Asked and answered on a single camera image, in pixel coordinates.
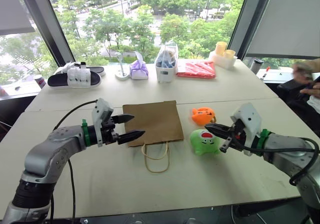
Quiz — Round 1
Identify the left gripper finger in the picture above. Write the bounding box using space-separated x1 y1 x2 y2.
111 114 136 125
116 130 146 146

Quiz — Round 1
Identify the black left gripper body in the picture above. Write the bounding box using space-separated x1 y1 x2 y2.
101 117 120 146

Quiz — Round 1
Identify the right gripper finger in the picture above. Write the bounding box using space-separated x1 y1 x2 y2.
219 138 233 154
204 123 232 141

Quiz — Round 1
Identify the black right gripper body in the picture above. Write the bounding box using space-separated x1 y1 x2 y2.
227 118 248 152

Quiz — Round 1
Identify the brown paper bag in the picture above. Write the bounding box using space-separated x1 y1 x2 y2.
122 100 185 174

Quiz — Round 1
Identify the purple tissue box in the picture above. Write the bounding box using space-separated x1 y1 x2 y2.
129 51 149 81

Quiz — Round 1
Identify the white bin with clear bag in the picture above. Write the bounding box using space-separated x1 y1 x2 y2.
154 39 179 84

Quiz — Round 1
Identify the red plastic package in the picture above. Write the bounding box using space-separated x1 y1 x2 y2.
175 59 217 80

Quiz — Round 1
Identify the person's bare hand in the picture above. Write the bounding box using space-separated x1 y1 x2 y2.
299 82 320 96
291 60 315 82

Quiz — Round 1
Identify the green plush monster toy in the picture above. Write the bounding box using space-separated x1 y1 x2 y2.
189 128 222 156

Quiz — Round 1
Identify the orange plush toy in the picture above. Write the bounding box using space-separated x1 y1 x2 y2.
191 106 217 127

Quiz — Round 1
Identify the white stand with stem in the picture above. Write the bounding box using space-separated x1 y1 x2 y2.
114 52 131 81

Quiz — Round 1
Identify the black slipper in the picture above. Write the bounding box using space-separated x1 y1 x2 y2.
84 65 106 78
47 70 102 89

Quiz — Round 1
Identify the white rack with small bottles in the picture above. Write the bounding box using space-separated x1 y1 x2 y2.
66 61 91 89

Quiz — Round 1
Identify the seated person in dark clothes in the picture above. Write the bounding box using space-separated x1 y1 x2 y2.
276 57 320 136

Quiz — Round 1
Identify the white cup holder block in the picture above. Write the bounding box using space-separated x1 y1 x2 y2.
208 50 238 70

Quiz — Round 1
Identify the grey cylinder canister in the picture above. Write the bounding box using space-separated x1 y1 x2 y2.
250 58 265 75

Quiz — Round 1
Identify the pale yellow cup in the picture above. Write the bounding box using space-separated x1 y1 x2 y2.
223 49 237 60
215 41 228 58

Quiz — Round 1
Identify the red and white can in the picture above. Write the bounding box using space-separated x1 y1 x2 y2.
33 74 48 90

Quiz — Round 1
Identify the grey roller window blind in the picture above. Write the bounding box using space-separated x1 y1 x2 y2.
0 0 36 37
245 0 320 60

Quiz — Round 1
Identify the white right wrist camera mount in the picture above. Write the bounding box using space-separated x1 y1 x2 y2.
230 102 263 157

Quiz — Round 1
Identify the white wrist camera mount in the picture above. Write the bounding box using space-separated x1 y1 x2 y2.
230 102 263 157
91 98 114 148

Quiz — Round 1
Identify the green left wrist cable tie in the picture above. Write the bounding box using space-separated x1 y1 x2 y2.
81 118 91 147

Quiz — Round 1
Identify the green wrist cable tie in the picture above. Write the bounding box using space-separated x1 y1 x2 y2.
256 128 271 153
81 118 91 147

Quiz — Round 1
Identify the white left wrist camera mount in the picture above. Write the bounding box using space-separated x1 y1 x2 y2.
91 98 114 148

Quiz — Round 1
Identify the green right wrist cable tie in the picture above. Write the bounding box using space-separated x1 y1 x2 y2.
256 128 271 153

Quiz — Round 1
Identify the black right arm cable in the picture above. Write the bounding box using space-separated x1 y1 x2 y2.
234 136 320 187

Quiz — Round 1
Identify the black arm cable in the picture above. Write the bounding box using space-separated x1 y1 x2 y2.
234 136 320 187
49 99 98 224

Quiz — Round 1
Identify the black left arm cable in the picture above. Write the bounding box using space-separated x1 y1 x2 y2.
49 99 98 224

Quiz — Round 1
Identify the dark window frame pillar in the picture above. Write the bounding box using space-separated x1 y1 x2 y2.
13 0 76 68
228 0 274 60

